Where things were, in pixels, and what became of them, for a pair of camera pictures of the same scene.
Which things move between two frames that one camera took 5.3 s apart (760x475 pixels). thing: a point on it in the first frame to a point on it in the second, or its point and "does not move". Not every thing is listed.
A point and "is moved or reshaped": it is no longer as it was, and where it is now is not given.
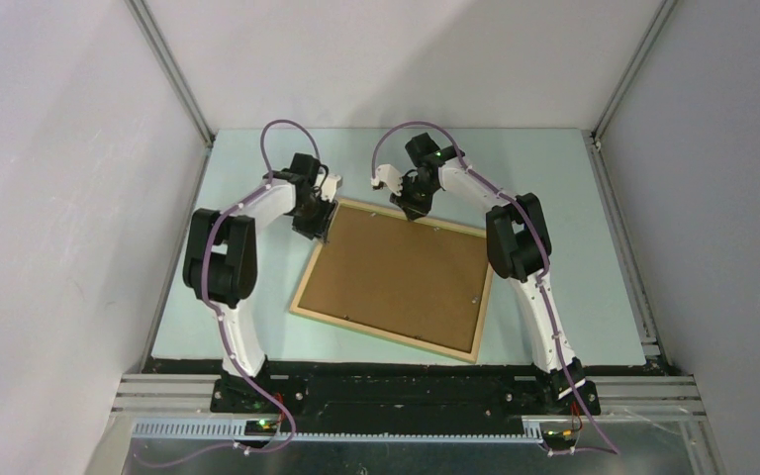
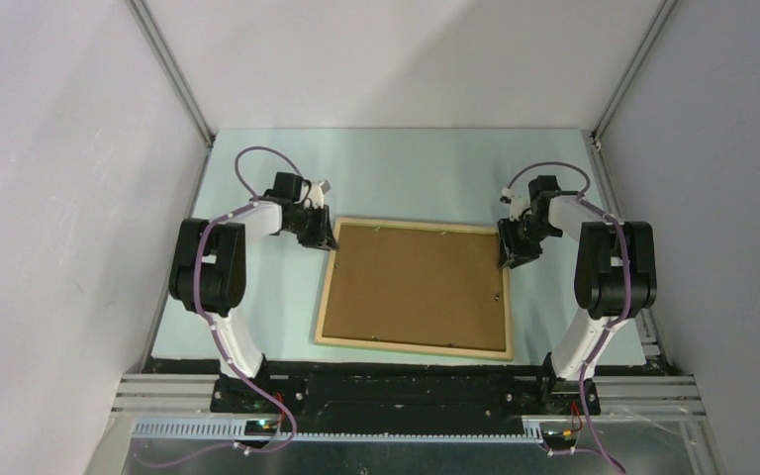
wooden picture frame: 485,286 to 466,351
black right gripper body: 416,196 to 540,231
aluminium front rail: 668,394 does not move
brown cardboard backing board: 415,278 is moved or reshaped
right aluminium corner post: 643,50 does not move
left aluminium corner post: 155,37 does not move
